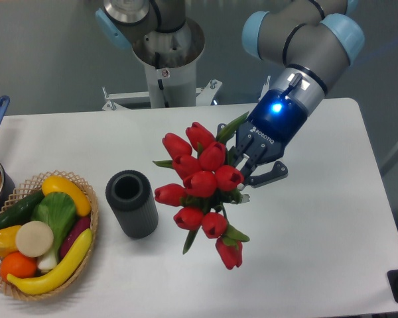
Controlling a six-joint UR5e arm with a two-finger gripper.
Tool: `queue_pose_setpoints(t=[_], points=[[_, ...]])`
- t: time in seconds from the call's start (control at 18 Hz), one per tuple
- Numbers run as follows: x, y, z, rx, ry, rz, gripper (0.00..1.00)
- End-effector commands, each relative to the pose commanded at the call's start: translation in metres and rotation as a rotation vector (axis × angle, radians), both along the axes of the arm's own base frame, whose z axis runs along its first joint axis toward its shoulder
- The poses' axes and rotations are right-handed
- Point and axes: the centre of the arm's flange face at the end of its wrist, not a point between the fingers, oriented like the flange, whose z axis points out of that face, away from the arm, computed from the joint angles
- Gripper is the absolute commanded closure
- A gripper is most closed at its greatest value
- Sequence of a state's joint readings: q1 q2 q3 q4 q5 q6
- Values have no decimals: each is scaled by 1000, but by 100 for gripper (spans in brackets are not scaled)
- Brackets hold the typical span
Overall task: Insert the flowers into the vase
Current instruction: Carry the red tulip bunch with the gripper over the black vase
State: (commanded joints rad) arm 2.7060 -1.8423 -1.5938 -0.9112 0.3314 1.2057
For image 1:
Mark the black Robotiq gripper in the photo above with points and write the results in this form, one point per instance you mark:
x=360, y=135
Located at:
x=264, y=136

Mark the red tulip bouquet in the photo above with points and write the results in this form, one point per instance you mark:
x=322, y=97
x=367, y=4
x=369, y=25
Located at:
x=209, y=181

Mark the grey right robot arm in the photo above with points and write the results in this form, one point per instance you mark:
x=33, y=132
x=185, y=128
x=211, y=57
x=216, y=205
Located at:
x=316, y=42

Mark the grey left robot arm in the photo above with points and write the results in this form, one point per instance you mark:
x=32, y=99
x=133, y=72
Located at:
x=169, y=45

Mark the dark grey ribbed vase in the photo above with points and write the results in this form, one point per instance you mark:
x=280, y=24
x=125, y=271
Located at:
x=129, y=194

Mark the white metal robot stand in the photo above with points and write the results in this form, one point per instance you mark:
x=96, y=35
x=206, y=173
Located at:
x=167, y=87

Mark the purple eggplant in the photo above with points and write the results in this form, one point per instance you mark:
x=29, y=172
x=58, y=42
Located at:
x=79, y=226

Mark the yellow squash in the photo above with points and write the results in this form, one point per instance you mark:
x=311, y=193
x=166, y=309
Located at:
x=64, y=185

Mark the green bok choy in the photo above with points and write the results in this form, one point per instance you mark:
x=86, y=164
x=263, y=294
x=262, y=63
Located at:
x=58, y=211

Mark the yellow banana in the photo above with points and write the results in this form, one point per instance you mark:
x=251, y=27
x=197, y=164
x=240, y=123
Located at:
x=61, y=273

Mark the woven wicker basket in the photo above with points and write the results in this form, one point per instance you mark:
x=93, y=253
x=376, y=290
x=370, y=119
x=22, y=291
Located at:
x=31, y=186

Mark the beige round mushroom cap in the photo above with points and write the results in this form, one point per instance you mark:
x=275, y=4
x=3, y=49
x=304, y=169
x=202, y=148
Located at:
x=34, y=239

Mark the green cucumber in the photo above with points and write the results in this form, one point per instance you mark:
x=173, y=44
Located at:
x=20, y=212

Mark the orange fruit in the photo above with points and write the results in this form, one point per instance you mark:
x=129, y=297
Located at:
x=18, y=265

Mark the yellow bell pepper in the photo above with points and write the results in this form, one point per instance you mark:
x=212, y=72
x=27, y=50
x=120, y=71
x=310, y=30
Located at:
x=8, y=240

